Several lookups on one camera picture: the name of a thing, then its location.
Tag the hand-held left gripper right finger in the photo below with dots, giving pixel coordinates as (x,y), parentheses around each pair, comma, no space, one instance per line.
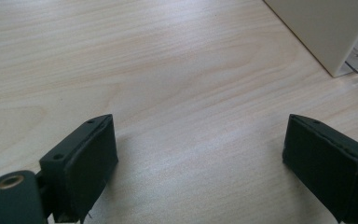
(329,168)

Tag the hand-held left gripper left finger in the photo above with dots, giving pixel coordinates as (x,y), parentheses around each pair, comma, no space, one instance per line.
(84,168)

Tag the beige box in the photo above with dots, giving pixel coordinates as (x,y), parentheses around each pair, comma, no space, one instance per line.
(320,28)

